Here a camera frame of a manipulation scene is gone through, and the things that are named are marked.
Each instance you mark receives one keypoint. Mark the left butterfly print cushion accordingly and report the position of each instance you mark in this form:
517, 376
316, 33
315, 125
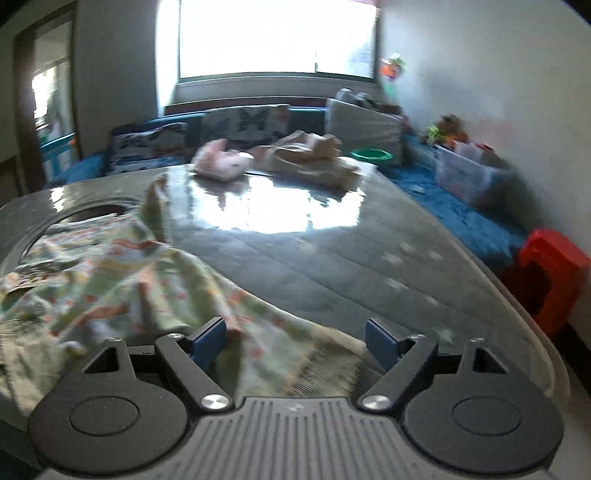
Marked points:
152, 149

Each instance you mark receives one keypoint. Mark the right butterfly print cushion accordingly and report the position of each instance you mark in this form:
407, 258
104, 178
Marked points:
245, 127

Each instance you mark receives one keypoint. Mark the beige crumpled garment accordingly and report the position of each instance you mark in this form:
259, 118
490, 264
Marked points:
309, 158

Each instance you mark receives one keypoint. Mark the blue sofa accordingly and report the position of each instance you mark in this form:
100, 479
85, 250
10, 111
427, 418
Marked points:
492, 235

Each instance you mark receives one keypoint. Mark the colourful pinwheel toy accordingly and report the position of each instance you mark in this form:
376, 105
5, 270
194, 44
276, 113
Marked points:
392, 68

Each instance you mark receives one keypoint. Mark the grey plain pillow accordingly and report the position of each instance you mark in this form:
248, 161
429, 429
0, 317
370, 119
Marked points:
359, 122

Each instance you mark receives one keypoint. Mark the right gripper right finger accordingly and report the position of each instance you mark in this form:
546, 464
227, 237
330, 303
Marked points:
405, 362

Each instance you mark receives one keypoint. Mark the red plastic stool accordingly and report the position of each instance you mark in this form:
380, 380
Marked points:
547, 277

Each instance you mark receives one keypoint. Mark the butterfly print cushion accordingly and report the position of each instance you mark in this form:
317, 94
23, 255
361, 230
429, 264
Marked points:
152, 149
245, 127

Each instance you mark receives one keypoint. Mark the quilted grey star table cover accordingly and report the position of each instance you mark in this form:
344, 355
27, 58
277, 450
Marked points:
335, 260

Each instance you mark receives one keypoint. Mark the clear plastic storage box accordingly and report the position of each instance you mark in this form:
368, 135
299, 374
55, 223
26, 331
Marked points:
475, 175

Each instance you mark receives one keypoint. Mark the pink folded garment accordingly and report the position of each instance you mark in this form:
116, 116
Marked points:
216, 162

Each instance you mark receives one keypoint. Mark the blue small cabinet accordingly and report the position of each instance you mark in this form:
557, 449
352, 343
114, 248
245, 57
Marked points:
58, 155

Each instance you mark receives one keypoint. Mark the teddy bear plush toy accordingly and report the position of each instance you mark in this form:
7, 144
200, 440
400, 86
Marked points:
447, 132

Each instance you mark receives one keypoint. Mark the colourful patterned baby garment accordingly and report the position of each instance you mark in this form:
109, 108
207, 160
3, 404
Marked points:
124, 279

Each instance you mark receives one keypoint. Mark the green plastic basin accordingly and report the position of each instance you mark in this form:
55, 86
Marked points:
374, 156

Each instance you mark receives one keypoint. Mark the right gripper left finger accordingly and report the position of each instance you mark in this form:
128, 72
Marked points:
185, 360

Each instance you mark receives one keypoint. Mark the window with green frame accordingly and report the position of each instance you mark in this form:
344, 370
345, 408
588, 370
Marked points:
228, 38

